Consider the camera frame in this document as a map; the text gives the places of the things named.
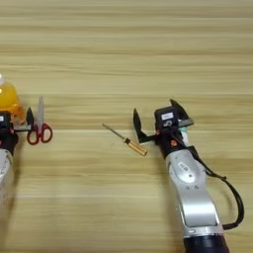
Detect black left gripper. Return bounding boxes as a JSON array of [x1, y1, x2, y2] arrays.
[[0, 107, 35, 156]]

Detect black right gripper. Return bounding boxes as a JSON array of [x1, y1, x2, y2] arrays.
[[132, 98, 201, 160]]

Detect red handled scissors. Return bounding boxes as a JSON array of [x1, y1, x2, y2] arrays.
[[26, 95, 53, 146]]

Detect orange juice bottle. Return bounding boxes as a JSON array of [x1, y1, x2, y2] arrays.
[[0, 73, 26, 122]]

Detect amber handled screwdriver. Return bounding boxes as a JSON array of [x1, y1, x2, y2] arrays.
[[101, 123, 148, 157]]

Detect right gripper labelled black box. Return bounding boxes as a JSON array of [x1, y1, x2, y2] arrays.
[[153, 106, 180, 130]]

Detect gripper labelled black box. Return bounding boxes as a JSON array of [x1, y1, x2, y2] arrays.
[[153, 106, 180, 130], [0, 111, 13, 130]]

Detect left gripper labelled black box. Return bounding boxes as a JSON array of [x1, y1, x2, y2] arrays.
[[0, 111, 13, 130]]

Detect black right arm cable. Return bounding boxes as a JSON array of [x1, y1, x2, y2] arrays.
[[172, 131, 245, 231]]

